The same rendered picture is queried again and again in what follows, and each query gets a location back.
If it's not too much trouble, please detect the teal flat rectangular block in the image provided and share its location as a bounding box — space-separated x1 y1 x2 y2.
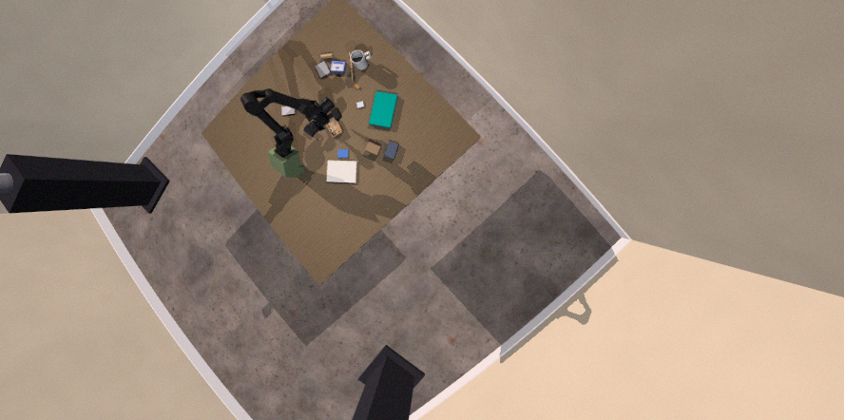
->
370 91 398 128

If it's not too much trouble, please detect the light wooden tray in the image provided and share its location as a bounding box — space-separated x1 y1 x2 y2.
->
326 118 343 137

